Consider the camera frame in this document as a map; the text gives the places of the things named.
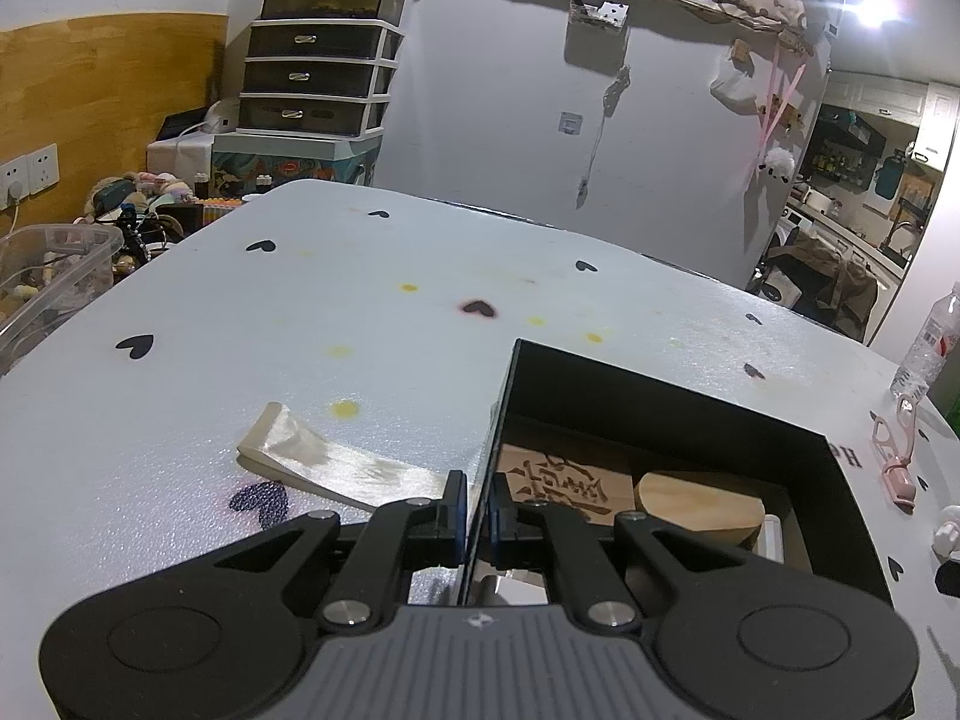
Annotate hanging grey cable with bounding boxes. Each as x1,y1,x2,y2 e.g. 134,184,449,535
577,66,631,207

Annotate teal hanging bag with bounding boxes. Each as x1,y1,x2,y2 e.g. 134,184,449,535
874,154,905,200

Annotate white hanging pouch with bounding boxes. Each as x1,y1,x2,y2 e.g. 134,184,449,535
711,64,758,110

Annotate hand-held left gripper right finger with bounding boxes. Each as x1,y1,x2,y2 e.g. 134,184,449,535
486,471,751,631

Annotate black tablet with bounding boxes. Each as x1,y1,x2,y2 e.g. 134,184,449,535
159,111,207,142

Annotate white bag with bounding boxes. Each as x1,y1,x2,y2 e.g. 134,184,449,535
757,270,800,305

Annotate white kitchen cabinet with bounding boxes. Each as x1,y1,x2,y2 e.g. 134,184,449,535
825,71,960,166

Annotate clear plastic water bottle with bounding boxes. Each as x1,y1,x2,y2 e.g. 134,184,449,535
890,292,960,400

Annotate cream satin ribbon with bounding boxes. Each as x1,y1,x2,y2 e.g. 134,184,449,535
236,401,470,515

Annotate carved wooden block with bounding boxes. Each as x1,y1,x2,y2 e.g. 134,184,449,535
499,444,635,533

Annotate pink ribbons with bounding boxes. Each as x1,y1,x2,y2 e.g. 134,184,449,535
750,52,807,173

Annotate teal patterned cabinet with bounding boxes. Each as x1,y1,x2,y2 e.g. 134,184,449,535
211,136,385,200

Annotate black spice rack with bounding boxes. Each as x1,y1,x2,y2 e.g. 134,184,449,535
810,116,886,188

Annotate black cardboard box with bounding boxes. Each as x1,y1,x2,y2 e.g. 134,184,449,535
457,339,897,608

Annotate clear plastic storage bin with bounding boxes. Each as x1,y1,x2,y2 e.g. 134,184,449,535
0,225,125,380

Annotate white wall socket with plug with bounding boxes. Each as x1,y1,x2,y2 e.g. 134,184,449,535
0,157,31,207

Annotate small white plug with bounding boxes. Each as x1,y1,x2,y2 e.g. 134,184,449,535
934,506,960,560

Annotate oval wooden block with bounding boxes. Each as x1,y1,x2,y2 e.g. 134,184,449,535
634,471,766,552

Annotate white storage box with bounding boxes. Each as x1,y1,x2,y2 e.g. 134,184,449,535
146,136,215,188

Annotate bright lamp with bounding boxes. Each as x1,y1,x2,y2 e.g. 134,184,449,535
847,0,912,35

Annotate brown jacket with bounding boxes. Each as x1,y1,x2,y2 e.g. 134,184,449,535
765,232,878,338

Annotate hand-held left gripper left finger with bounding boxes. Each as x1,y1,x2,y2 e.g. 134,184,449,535
214,469,470,635

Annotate black and white drawer unit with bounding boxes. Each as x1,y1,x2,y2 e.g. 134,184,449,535
238,19,404,140

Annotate pile of plush toys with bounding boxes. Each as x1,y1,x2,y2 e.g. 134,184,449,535
75,172,203,271

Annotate white washing machine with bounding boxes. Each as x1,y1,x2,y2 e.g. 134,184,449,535
776,206,815,248

